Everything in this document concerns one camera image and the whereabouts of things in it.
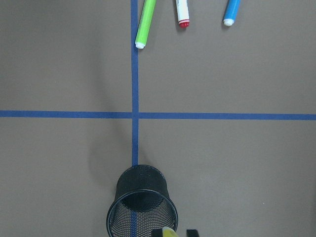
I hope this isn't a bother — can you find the yellow highlighter pen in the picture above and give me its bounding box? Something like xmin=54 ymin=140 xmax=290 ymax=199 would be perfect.
xmin=162 ymin=227 xmax=179 ymax=237

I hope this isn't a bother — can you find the green highlighter pen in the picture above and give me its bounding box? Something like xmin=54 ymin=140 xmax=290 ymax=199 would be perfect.
xmin=135 ymin=0 xmax=156 ymax=49

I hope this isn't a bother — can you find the red capped white marker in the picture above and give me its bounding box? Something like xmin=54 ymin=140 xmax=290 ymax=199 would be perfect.
xmin=176 ymin=0 xmax=190 ymax=28

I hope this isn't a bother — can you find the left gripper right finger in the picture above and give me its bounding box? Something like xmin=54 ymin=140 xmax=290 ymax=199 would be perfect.
xmin=186 ymin=229 xmax=199 ymax=237

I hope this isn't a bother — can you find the black mesh pen cup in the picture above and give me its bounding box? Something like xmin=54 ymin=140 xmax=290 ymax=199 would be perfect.
xmin=106 ymin=164 xmax=178 ymax=237

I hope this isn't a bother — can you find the blue marker pen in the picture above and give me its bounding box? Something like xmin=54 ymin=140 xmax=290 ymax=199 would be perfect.
xmin=223 ymin=0 xmax=240 ymax=27

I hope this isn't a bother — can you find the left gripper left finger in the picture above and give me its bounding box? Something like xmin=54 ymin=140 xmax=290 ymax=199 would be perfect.
xmin=151 ymin=229 xmax=163 ymax=237

